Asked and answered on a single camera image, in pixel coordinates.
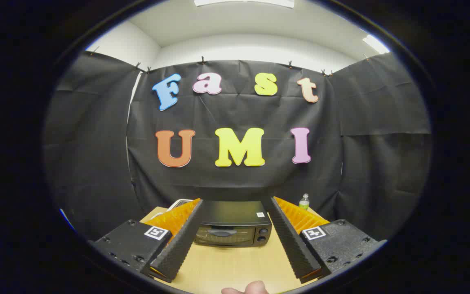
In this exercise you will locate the green plastic bottle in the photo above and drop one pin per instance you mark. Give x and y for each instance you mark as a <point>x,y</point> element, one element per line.
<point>304,202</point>

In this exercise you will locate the black toaster oven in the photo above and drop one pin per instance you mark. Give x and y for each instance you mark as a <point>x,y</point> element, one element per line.
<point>231,216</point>

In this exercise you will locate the ceiling light panel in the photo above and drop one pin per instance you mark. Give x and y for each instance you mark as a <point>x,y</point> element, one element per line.
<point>375,44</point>
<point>243,2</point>

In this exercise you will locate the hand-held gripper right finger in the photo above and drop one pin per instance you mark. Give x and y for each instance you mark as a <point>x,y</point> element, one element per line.
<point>292,241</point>

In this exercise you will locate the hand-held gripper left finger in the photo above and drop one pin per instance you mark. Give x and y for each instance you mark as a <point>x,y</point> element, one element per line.
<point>180,241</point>

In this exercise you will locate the white pop-up toaster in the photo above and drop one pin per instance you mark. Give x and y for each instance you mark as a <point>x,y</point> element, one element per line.
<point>180,202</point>

